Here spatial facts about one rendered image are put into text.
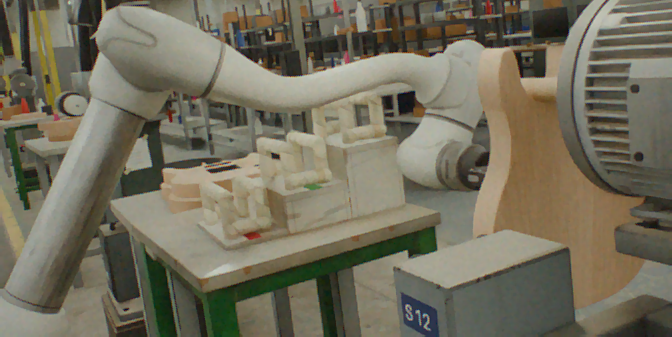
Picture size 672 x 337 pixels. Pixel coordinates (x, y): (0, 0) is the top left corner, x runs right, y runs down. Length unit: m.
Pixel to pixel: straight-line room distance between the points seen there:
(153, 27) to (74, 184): 0.33
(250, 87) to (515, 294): 0.62
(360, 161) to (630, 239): 0.95
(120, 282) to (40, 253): 2.04
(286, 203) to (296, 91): 0.44
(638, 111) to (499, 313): 0.24
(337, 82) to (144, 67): 0.33
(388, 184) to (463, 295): 1.03
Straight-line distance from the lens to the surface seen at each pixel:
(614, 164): 0.82
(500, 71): 0.97
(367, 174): 1.66
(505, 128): 0.99
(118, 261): 3.32
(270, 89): 1.19
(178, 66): 1.13
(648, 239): 0.79
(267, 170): 1.78
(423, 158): 1.32
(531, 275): 0.73
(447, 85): 1.32
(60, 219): 1.30
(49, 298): 1.34
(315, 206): 1.62
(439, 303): 0.68
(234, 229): 1.59
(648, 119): 0.73
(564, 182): 1.07
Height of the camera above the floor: 1.36
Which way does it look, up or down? 9 degrees down
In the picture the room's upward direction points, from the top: 7 degrees counter-clockwise
